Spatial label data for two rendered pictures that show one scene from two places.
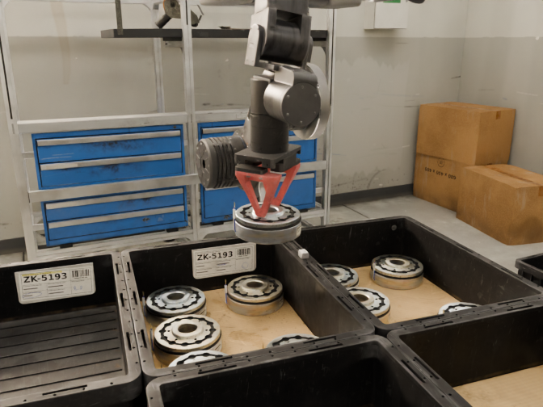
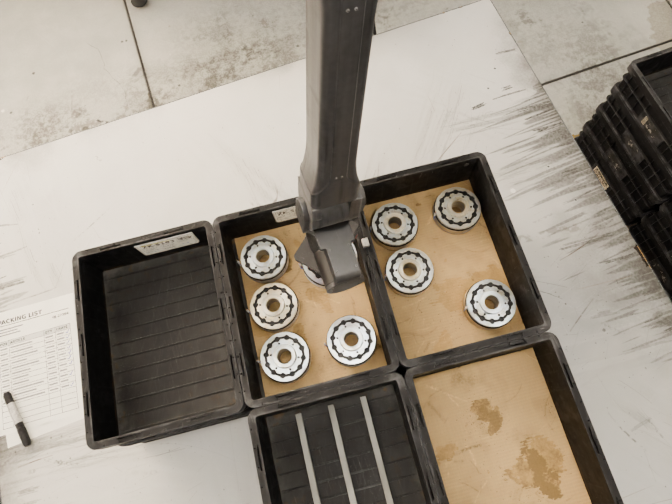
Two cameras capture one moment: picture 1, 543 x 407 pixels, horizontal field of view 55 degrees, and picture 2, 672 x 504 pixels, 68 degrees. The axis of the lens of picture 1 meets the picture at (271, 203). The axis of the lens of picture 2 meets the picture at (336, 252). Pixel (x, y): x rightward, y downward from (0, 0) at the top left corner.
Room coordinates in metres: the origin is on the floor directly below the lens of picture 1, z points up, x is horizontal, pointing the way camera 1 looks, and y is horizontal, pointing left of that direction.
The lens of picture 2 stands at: (0.50, -0.07, 1.88)
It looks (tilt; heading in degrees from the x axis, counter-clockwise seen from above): 71 degrees down; 14
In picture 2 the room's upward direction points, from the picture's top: 9 degrees counter-clockwise
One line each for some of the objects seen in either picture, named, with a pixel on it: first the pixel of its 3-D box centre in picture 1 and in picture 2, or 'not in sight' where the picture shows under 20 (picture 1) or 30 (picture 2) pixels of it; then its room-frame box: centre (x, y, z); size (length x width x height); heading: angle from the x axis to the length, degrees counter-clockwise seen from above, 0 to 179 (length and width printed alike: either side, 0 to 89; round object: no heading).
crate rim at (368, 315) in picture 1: (396, 264); (444, 253); (0.83, -0.22, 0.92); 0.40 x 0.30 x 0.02; 19
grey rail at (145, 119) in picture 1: (188, 117); not in sight; (2.73, 0.43, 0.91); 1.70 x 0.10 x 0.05; 115
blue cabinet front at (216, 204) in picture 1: (261, 168); not in sight; (2.88, 0.06, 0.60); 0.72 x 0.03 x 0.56; 115
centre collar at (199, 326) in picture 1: (187, 329); (273, 305); (0.71, 0.13, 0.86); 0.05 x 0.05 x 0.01
